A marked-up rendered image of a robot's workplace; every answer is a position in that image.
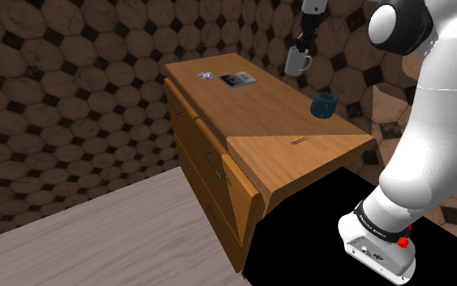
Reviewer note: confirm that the small yellow pencil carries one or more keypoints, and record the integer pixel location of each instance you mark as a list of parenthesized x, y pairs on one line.
[(298, 139)]

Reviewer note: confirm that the dark blue cup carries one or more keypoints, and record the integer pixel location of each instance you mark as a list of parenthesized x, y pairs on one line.
[(323, 105)]

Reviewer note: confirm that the wooden chest of drawers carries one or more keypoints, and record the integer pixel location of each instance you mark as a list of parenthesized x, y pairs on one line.
[(252, 115)]

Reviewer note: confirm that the shiny compact disc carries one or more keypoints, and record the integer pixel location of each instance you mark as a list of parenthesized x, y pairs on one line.
[(206, 75)]

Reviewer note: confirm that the white mug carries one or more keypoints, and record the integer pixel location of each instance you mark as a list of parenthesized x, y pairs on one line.
[(295, 62)]

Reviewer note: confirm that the black robot stand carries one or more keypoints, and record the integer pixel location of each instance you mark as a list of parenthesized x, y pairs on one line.
[(303, 237)]

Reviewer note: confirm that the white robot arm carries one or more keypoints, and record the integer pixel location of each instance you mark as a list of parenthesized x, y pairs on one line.
[(430, 130)]

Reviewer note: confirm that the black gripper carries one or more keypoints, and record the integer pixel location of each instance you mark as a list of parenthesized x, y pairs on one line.
[(309, 27)]

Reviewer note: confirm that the grey flat tablet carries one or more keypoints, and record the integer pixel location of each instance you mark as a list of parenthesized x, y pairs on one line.
[(237, 79)]

